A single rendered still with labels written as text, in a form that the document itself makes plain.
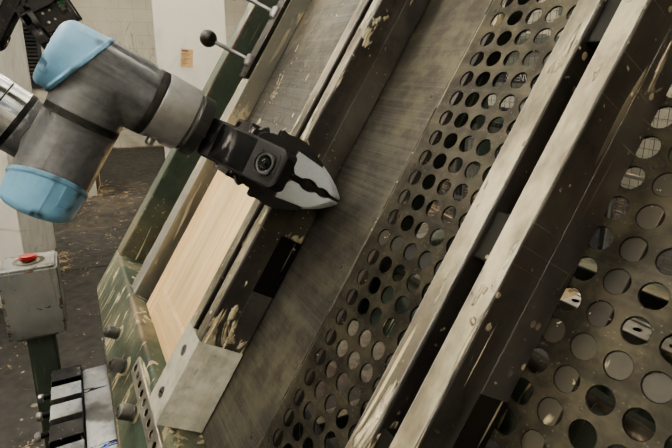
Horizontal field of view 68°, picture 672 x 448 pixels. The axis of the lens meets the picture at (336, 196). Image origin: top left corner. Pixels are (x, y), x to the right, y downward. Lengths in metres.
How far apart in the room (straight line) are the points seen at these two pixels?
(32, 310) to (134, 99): 0.91
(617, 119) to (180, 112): 0.40
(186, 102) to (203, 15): 4.09
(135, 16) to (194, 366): 8.46
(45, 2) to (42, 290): 0.66
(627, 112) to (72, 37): 0.48
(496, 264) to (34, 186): 0.42
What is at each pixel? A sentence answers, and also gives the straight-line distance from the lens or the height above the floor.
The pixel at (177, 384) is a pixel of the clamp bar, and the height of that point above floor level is 0.97.
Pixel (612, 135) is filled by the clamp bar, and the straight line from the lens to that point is 0.42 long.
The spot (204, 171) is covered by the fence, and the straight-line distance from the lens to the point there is 1.13.
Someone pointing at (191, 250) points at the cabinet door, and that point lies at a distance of 1.04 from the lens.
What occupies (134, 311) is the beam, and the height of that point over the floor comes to 0.90.
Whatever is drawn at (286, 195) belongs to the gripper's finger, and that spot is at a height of 1.23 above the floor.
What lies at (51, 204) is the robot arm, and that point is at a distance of 0.56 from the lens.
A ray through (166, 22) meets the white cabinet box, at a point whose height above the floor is 1.71.
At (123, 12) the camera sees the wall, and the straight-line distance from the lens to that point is 9.04.
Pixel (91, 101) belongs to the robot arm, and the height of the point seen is 1.35.
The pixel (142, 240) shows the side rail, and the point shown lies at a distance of 1.40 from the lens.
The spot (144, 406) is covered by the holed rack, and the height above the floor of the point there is 0.88.
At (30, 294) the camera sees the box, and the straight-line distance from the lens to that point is 1.37.
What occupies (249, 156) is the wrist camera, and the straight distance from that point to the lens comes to 0.54.
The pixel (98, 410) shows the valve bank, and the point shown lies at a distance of 1.14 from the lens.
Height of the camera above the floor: 1.39
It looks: 15 degrees down
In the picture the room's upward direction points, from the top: straight up
